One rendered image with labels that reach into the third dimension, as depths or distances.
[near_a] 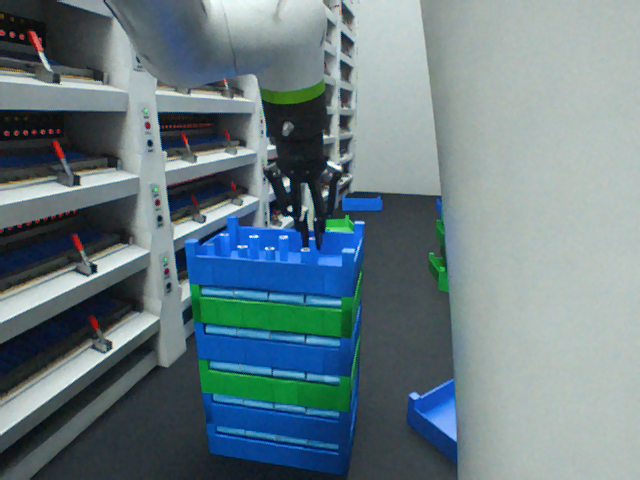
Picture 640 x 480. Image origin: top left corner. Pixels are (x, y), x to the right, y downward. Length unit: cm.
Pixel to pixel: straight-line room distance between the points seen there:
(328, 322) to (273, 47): 44
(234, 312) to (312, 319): 15
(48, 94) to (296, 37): 54
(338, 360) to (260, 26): 53
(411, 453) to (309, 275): 49
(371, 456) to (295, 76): 76
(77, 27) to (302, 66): 71
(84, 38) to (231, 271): 67
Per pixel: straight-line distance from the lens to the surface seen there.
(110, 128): 110
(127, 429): 110
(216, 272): 72
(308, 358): 74
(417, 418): 100
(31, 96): 90
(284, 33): 52
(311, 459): 90
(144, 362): 124
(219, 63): 52
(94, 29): 112
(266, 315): 72
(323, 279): 66
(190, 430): 104
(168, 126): 146
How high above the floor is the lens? 69
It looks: 18 degrees down
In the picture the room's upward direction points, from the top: straight up
